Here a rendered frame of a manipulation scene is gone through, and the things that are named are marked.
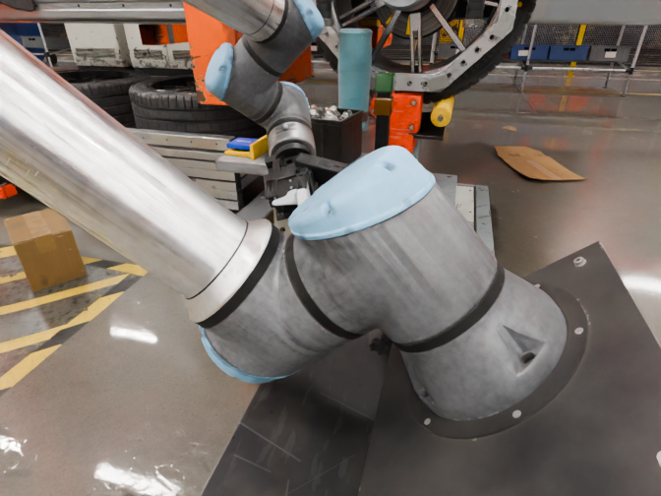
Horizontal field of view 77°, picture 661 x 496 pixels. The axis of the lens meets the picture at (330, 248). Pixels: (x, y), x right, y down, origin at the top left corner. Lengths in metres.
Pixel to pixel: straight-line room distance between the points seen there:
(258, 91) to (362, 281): 0.49
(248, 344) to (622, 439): 0.36
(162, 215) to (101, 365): 0.83
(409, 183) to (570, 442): 0.26
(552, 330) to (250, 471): 0.38
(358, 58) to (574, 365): 0.93
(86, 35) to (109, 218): 6.84
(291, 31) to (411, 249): 0.46
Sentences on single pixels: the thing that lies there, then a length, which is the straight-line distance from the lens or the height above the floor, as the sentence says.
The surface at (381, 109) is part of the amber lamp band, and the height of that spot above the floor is 0.58.
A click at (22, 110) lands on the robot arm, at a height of 0.71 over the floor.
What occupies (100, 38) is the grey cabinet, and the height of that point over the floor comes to 0.45.
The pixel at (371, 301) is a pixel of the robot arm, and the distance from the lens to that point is 0.42.
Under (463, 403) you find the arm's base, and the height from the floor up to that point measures 0.43.
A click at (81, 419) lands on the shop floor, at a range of 1.13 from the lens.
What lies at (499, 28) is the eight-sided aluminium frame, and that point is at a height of 0.74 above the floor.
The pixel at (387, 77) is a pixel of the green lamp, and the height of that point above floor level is 0.65.
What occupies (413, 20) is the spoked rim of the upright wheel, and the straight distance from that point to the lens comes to 1.39.
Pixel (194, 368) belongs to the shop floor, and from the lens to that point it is 1.14.
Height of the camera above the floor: 0.78
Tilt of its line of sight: 30 degrees down
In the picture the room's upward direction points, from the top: straight up
